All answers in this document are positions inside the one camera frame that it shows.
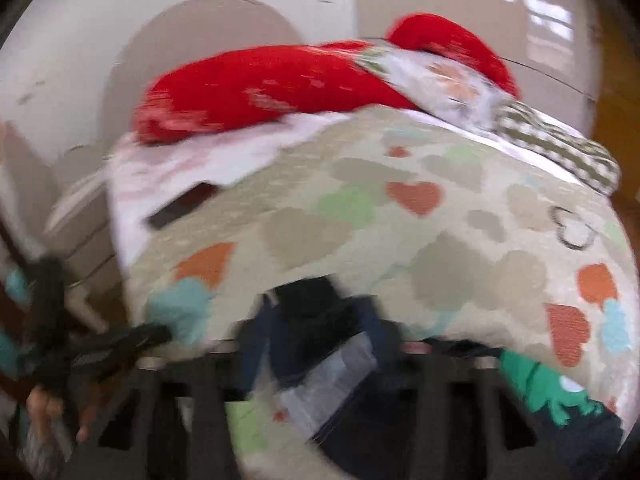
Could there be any striped black white garment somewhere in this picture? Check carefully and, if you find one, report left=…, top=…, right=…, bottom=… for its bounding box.
left=276, top=333, right=378, bottom=440

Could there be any green white patterned pillow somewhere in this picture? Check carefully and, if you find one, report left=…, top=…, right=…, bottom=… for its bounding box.
left=492, top=100, right=622, bottom=196

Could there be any wooden door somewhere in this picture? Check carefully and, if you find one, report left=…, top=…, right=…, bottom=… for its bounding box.
left=591, top=4, right=640, bottom=201

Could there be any person left hand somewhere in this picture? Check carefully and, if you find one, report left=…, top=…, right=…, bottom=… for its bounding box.
left=26, top=386, right=100, bottom=443

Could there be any white floral pillow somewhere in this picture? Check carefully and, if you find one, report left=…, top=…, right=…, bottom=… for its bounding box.
left=354, top=46, right=512, bottom=133

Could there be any red pillow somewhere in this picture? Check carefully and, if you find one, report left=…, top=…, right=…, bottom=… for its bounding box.
left=385, top=13, right=521, bottom=100
left=132, top=40, right=416, bottom=144

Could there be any heart pattern bed blanket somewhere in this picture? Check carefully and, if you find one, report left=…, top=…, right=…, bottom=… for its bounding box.
left=128, top=106, right=639, bottom=418

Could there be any black phone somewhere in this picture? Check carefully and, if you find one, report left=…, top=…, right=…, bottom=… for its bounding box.
left=145, top=182, right=220, bottom=231

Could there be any black pants green dinosaur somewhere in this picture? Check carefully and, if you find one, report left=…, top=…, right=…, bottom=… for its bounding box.
left=234, top=278, right=622, bottom=479

